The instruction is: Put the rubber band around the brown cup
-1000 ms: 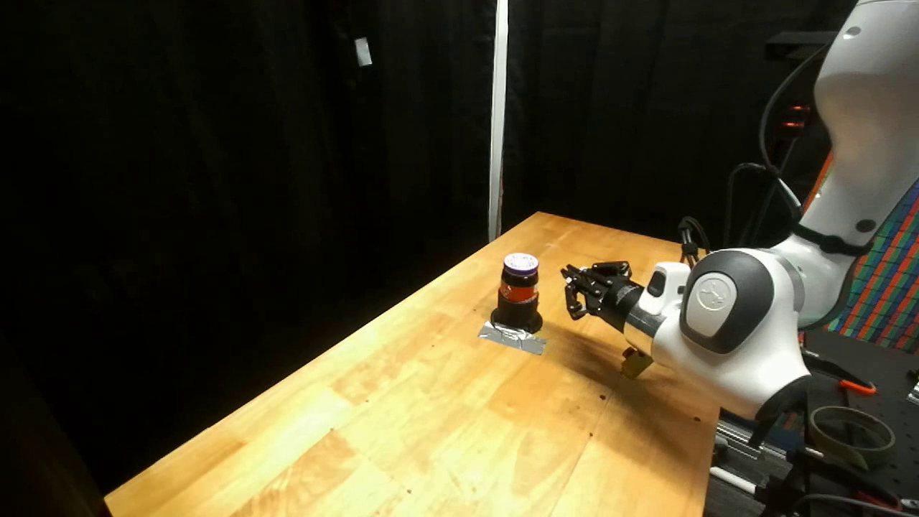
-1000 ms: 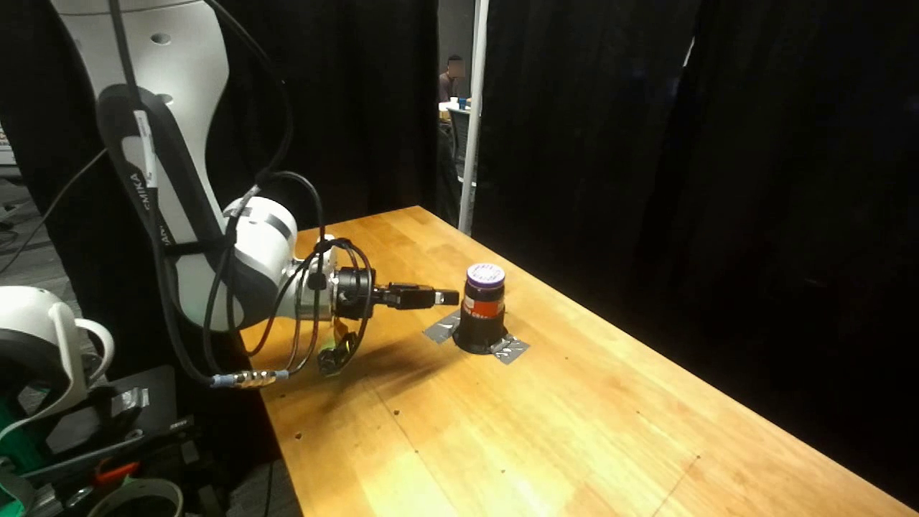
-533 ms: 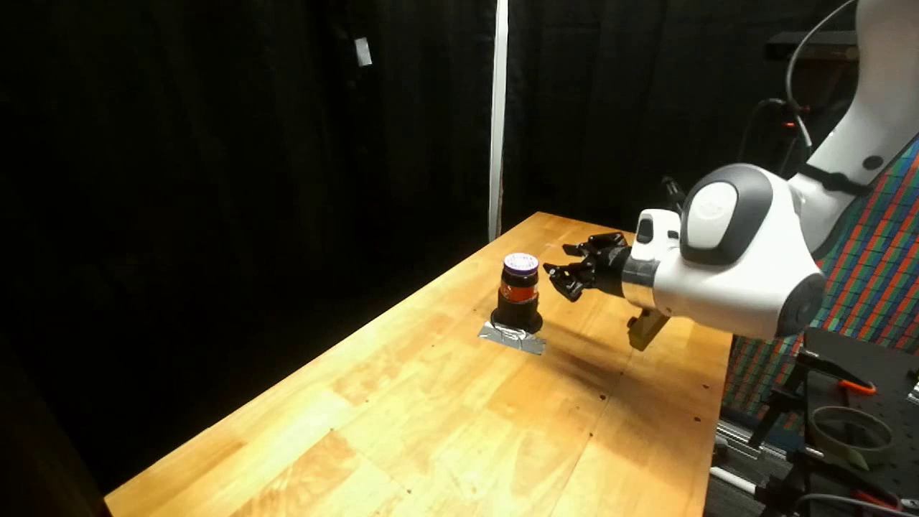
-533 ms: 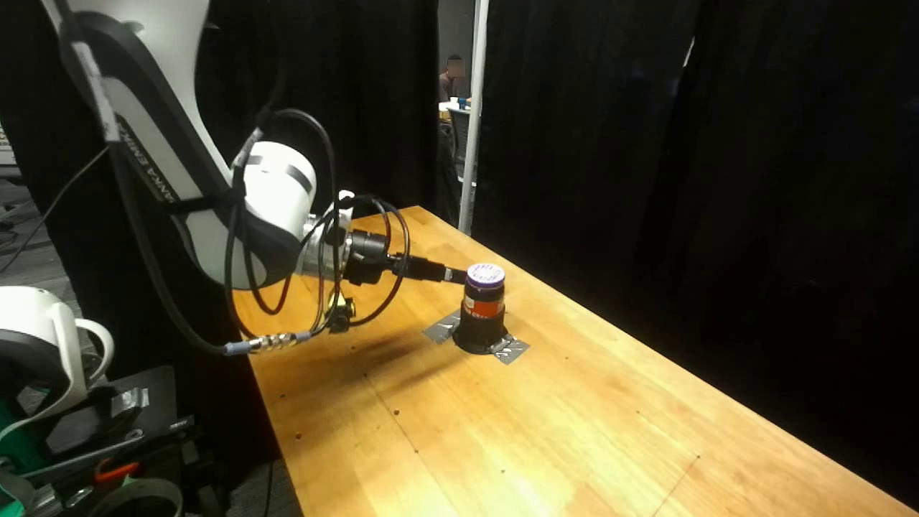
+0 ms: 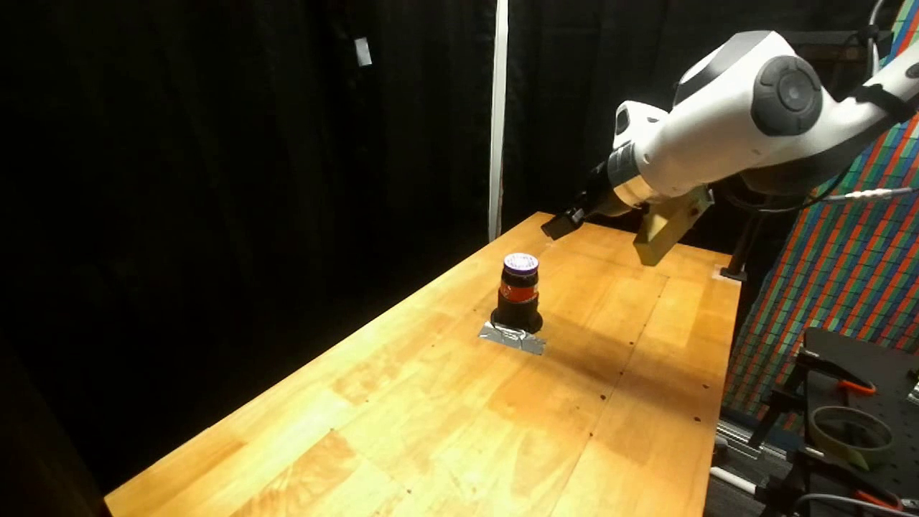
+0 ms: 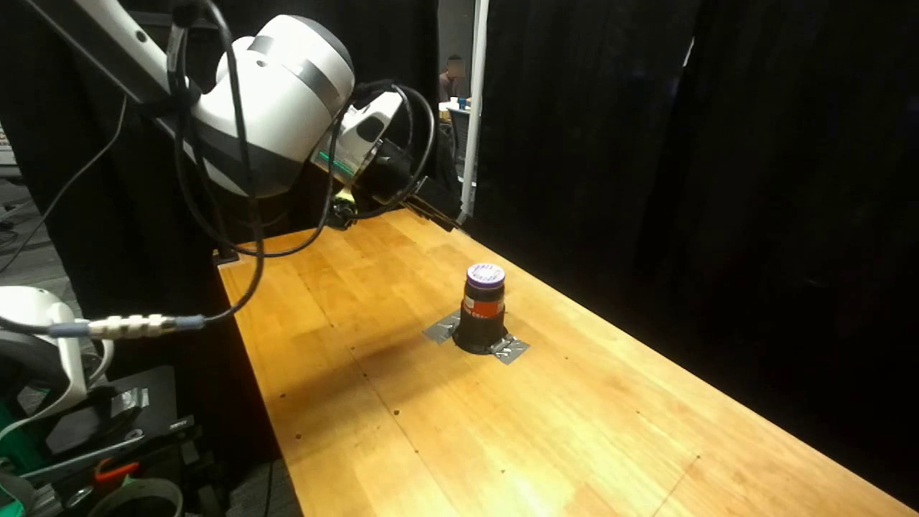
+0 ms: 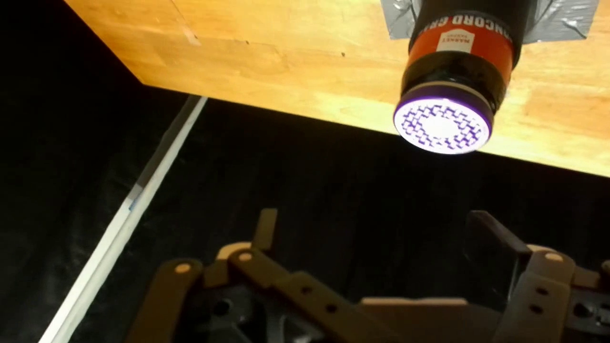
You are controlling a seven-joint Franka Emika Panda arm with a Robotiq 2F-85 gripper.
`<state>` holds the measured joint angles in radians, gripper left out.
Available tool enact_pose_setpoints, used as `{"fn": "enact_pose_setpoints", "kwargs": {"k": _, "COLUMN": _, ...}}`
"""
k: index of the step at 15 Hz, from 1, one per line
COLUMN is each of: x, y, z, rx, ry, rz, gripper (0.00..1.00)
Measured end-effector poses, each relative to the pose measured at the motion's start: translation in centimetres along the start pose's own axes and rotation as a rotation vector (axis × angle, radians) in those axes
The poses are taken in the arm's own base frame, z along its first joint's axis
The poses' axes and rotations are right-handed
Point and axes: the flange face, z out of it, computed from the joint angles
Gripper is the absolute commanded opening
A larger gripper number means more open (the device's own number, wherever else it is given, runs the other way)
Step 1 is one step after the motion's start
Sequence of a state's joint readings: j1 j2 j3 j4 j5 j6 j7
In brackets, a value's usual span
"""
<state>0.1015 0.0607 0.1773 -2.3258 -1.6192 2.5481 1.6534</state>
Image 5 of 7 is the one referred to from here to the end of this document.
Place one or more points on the tape roll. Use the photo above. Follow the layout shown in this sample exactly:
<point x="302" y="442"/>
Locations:
<point x="851" y="433"/>

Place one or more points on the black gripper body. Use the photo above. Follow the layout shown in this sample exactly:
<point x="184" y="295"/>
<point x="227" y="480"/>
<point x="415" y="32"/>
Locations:
<point x="602" y="187"/>

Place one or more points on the white vertical pole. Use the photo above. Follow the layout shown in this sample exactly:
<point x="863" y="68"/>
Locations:
<point x="498" y="117"/>

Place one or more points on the brown cup with red label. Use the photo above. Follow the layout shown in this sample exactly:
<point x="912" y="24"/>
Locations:
<point x="521" y="291"/>

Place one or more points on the large grey duct tape piece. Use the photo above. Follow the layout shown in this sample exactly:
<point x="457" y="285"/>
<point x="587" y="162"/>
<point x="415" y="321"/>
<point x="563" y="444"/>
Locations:
<point x="511" y="340"/>

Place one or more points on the colourful striped cloth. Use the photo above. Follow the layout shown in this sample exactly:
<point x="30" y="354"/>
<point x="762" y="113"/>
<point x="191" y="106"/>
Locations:
<point x="843" y="269"/>

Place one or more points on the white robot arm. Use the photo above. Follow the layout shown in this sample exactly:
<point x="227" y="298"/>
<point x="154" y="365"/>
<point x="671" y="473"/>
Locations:
<point x="748" y="117"/>

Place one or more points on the grey metal rail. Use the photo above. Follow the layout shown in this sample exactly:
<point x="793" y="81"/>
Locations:
<point x="751" y="449"/>

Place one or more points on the black equipment panel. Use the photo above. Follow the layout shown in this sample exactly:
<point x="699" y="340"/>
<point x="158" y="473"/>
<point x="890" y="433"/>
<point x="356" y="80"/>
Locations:
<point x="870" y="375"/>

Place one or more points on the black curtain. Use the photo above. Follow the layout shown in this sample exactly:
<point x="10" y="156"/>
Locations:
<point x="191" y="190"/>

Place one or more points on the small white tag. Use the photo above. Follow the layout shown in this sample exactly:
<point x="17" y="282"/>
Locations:
<point x="363" y="49"/>

